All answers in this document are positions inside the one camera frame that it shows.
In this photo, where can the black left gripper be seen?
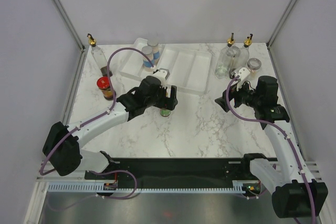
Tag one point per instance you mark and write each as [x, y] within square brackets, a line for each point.
[168, 103]

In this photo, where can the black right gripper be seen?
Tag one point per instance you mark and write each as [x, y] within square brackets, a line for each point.
[222, 102]

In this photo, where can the green label sauce bottle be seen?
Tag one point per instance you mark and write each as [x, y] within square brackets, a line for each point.
[165, 112]

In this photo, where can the blue label spice jar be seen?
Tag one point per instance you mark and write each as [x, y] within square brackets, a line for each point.
[148, 60]

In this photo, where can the blue label seasoning jar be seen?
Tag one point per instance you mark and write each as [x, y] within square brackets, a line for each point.
[155, 47]

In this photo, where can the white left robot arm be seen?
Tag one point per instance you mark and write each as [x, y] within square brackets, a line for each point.
[62, 146]

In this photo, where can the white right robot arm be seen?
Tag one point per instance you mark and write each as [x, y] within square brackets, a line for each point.
[295, 192]

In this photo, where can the square clear glass bottle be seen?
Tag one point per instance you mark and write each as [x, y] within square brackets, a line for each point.
[225, 58]

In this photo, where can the white compartment organizer tray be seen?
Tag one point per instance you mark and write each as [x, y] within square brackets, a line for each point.
[188, 68]

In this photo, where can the open glass jar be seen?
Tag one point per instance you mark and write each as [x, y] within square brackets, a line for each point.
[254, 65]

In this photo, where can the square dark sauce bottle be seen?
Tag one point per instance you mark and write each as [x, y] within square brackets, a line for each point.
[240, 60]

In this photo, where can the red lid sauce jar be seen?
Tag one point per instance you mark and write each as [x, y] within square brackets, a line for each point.
[104, 86]

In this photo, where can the round glass oil bottle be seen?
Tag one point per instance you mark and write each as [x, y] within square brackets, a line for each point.
[98, 55]

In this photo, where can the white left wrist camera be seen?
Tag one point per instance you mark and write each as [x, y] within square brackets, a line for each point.
[161, 74]

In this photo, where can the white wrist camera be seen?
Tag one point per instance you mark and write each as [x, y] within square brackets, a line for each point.
[161, 74]
[242, 74]

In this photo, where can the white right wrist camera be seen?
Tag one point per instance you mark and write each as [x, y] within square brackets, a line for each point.
[242, 74]

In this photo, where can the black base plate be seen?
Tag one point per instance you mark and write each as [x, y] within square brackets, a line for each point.
[180, 172]

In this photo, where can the white cable duct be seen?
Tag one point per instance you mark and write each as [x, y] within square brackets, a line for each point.
[100, 187]

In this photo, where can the right aluminium frame post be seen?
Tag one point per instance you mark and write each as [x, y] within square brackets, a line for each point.
[290, 6]

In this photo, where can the aluminium frame post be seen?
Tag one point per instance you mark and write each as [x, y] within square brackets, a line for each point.
[290, 6]
[66, 19]

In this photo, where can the left aluminium frame post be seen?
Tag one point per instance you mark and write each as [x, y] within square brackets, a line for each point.
[66, 19]

